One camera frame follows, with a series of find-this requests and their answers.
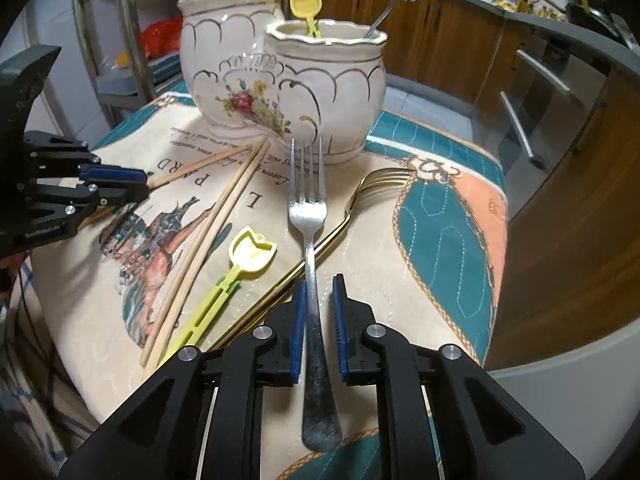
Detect patterned quilted table mat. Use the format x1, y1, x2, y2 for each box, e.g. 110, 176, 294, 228
29, 84, 509, 480

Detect black wok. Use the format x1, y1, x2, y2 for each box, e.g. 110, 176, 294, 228
565, 0, 623, 42

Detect built-in steel oven drawers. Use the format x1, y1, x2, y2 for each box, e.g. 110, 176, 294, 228
472, 34, 611, 218

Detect steel shelving rack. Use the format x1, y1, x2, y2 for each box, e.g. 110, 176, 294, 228
72, 0, 183, 127

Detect red bag on lower shelf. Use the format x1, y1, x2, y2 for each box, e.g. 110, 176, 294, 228
140, 18, 182, 60

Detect yellow tulip pick in jar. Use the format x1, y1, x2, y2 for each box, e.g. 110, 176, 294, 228
290, 0, 322, 38

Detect silver steel fork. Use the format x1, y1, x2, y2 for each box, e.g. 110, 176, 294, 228
288, 140, 343, 453

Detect yellow tulip pick on mat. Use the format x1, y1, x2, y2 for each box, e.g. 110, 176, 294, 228
156, 226, 278, 367

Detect front white ceramic jar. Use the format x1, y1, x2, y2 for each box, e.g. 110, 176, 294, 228
265, 20, 387, 164

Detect rear white ceramic jar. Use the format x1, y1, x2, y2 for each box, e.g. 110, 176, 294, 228
178, 0, 288, 134

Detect gold fork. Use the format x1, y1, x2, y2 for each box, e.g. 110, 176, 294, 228
206, 168, 416, 351

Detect wooden base cabinets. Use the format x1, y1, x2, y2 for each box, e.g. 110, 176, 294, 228
299, 0, 640, 371

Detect white ceramic jar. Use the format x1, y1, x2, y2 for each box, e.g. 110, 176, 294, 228
178, 0, 288, 134
265, 20, 387, 164

